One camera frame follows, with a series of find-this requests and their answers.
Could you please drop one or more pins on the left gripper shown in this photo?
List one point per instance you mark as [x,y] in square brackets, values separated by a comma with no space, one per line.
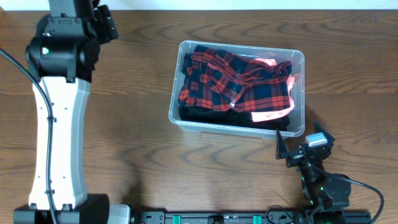
[106,23]

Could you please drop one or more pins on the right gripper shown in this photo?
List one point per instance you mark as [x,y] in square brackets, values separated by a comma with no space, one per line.
[296,157]

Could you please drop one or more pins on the pink garment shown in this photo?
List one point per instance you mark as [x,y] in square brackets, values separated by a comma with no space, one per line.
[267,116]

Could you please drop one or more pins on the large black garment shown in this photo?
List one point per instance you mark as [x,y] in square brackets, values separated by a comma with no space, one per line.
[203,115]

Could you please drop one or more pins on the small black garment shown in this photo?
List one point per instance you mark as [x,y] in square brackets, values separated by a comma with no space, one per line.
[187,65]

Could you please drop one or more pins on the red plaid flannel shirt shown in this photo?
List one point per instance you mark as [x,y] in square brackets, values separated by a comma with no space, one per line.
[223,81]

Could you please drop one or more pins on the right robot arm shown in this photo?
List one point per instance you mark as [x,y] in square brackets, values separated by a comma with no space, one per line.
[328,193]

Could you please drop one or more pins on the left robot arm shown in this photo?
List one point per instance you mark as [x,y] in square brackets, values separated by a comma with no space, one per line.
[61,58]

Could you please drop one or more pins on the clear plastic storage bin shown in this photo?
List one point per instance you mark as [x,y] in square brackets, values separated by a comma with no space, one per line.
[297,117]

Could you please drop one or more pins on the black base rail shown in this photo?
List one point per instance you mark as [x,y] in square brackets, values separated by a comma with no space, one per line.
[269,217]

